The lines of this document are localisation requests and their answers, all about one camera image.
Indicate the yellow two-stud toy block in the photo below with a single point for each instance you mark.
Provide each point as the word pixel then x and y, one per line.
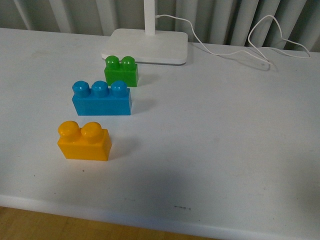
pixel 90 142

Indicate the green two-stud toy block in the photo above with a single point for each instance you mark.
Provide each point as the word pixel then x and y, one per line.
pixel 125 70

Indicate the blue three-stud toy block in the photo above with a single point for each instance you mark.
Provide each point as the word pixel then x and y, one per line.
pixel 100 99

